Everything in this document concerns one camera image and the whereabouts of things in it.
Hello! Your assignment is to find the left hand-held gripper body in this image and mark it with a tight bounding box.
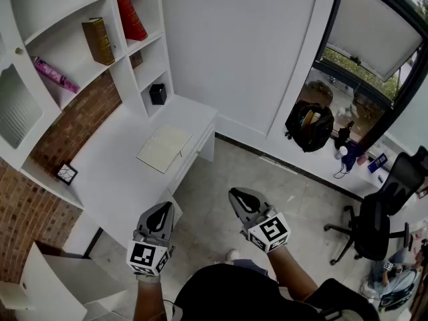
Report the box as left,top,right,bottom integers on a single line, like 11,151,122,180
126,227,175,277

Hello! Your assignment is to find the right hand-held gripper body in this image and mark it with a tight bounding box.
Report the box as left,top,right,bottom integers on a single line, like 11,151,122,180
239,207,292,253

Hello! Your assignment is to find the pink paperback book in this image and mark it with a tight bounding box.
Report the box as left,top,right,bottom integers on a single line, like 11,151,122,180
31,56,81,95

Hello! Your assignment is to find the brown book gold print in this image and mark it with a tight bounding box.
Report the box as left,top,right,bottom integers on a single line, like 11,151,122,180
81,17,116,66

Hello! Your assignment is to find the white shelf unit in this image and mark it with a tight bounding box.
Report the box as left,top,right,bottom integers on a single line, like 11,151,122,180
0,0,175,210

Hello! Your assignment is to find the red book gold print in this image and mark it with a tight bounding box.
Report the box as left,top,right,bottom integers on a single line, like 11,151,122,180
116,0,148,41

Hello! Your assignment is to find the person's left forearm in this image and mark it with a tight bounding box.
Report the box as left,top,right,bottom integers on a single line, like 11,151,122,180
133,278,168,321

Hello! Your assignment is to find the person's right forearm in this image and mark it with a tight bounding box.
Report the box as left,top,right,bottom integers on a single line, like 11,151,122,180
267,244,319,302

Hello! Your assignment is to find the white desk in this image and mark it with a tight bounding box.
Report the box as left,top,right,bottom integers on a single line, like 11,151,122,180
63,94,219,259

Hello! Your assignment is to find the person's light wristband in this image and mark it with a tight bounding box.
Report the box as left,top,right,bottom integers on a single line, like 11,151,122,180
135,273,162,284

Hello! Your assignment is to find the person's trouser leg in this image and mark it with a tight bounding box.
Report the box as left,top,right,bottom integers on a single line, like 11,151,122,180
233,258,269,276

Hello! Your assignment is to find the white window ledge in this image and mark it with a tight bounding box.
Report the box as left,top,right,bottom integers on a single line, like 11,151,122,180
263,125,402,200

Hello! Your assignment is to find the cream notebook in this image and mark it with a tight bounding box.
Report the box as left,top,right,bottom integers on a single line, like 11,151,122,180
136,125,193,175

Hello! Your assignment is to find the person's black shirt torso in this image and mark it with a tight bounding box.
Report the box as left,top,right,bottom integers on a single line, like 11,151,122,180
173,262,381,321

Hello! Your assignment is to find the black backpack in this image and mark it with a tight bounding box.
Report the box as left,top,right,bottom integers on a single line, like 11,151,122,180
284,99,335,153

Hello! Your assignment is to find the white board panel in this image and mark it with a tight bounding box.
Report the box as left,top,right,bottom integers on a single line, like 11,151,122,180
19,241,88,321

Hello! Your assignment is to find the black office chair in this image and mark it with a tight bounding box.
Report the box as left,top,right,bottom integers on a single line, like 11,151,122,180
323,145,428,266

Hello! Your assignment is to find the dark blue cloth bag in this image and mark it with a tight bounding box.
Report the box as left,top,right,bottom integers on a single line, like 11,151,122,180
340,141,364,173

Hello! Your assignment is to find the black box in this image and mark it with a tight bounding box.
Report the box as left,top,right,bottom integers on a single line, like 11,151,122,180
148,83,167,106

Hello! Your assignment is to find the blue box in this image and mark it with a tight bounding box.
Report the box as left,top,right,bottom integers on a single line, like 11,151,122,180
367,152,389,174

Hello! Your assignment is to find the white glass cabinet door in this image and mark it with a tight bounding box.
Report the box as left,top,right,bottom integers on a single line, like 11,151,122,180
0,25,63,171

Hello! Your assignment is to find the black framed window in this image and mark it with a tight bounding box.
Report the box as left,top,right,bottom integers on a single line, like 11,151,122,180
299,0,428,153

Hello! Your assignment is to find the frosted window sash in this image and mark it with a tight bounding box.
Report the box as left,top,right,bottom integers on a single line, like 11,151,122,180
326,0,424,82

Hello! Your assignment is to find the black picture frame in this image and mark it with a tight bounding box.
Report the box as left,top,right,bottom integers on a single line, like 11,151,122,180
56,161,79,186

